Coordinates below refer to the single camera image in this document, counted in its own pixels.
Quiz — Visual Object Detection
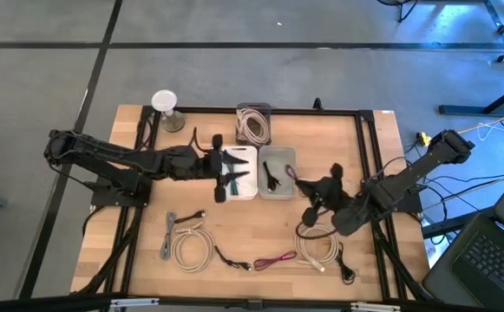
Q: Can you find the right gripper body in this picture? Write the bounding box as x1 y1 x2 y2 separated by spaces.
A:
301 163 353 229

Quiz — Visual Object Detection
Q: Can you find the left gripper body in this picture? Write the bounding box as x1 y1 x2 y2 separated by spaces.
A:
162 133 229 205

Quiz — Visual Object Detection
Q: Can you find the short black USB cable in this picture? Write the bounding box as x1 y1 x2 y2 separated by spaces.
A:
213 245 252 272
262 160 282 192
173 210 207 224

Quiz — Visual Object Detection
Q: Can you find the magenta USB cable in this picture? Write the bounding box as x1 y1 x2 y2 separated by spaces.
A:
252 250 298 272

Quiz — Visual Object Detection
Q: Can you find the grey USB cable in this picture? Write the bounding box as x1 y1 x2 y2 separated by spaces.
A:
160 211 177 262

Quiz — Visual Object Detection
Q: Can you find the white plastic bin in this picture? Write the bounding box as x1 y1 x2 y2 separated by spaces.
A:
219 146 259 202

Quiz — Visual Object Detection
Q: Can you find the grey plastic bin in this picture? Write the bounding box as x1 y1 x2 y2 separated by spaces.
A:
258 146 298 201

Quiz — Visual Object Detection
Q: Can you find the dark translucent bin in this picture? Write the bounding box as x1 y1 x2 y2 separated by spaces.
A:
235 102 273 146

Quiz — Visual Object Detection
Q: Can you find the black floor strut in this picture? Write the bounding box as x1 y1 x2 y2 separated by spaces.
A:
422 206 495 240

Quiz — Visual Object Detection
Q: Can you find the black desk foot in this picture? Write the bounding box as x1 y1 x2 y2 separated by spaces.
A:
438 77 504 117

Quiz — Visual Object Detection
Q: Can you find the open dark laptop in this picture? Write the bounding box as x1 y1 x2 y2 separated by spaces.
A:
422 211 504 312

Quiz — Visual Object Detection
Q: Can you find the black floor stand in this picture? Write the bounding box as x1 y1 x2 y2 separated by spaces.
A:
376 0 421 23

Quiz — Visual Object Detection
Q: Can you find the black gantry beam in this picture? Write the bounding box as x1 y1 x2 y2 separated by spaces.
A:
0 292 452 312

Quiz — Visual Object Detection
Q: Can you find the black aluminium table frame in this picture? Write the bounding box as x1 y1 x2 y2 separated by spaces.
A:
71 105 435 304

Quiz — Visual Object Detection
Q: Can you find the thin black cable bundle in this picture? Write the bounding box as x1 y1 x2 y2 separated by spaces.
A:
334 242 357 286

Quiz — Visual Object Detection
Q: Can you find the yellow extension cord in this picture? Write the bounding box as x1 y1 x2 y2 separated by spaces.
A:
416 107 504 147

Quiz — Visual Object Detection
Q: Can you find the silver metal bracket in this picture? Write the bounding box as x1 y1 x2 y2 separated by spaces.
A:
350 302 403 312
108 297 160 311

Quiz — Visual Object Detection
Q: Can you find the white floor cable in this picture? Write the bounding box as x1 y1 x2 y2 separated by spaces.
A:
476 120 504 142

